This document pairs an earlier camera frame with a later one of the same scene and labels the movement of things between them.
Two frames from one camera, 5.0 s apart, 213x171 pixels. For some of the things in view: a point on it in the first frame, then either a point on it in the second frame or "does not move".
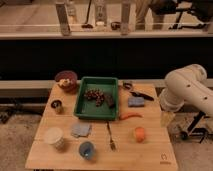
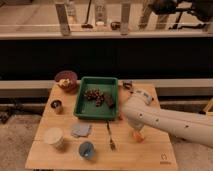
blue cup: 87,150 does not move
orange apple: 140,134 does not move
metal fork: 112,144 does not move
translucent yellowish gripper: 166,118 → 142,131
